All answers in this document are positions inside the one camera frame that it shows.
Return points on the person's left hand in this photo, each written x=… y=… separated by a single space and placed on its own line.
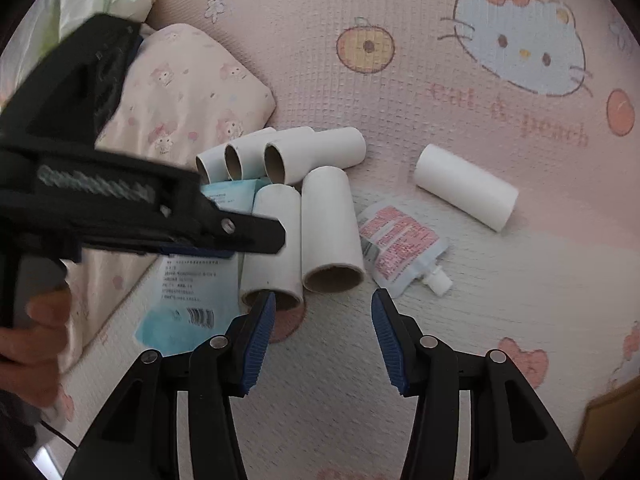
x=35 y=355

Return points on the pink floral pillow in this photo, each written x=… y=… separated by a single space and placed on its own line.
x=200 y=90

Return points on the pile of paper tubes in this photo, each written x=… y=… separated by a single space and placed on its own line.
x=330 y=150

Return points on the pink spout pouch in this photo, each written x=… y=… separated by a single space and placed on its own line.
x=400 y=240

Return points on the light blue wipes packet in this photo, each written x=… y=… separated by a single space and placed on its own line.
x=200 y=285

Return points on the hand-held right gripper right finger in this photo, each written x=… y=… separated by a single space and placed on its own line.
x=387 y=345

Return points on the pale green white cloth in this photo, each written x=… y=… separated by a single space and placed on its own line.
x=80 y=0

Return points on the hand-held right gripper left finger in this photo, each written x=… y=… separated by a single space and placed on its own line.
x=257 y=345

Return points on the brown cardboard box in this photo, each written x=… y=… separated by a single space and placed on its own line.
x=610 y=430

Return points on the pink cat print blanket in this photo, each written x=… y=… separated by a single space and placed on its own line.
x=450 y=285

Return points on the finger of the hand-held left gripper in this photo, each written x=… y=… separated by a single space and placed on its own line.
x=250 y=235
x=200 y=251

